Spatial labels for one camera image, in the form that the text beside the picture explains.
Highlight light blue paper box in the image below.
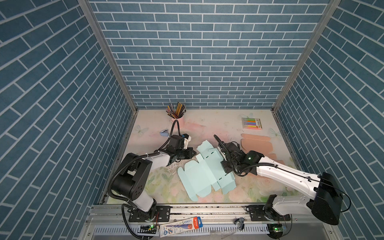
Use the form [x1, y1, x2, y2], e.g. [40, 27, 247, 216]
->
[178, 140, 236, 202]

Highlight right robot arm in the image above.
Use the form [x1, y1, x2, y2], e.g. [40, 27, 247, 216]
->
[218, 141, 346, 226]

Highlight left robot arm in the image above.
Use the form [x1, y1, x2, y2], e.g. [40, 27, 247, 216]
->
[108, 134, 197, 214]

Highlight pink flat paper box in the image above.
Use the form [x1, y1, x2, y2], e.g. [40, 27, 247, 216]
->
[241, 134, 285, 164]

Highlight pink pencil bucket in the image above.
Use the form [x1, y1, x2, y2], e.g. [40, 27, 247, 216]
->
[171, 117, 185, 129]

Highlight bundle of coloured pencils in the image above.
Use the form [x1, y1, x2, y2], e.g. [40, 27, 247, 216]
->
[166, 102, 187, 119]

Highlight pack of coloured markers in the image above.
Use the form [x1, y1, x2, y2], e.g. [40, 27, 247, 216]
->
[242, 118, 263, 130]

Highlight small metal clip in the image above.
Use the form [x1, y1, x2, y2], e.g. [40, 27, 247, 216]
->
[234, 218, 245, 231]

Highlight red blue white package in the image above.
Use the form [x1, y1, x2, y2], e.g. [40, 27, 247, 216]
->
[160, 217, 203, 238]

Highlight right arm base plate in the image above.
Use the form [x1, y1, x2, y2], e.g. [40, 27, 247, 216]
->
[245, 205, 291, 222]

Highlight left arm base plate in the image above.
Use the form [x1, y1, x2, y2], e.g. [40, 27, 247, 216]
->
[129, 206, 171, 223]

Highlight aluminium mounting rail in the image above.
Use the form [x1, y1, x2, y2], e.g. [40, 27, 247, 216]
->
[79, 203, 342, 240]

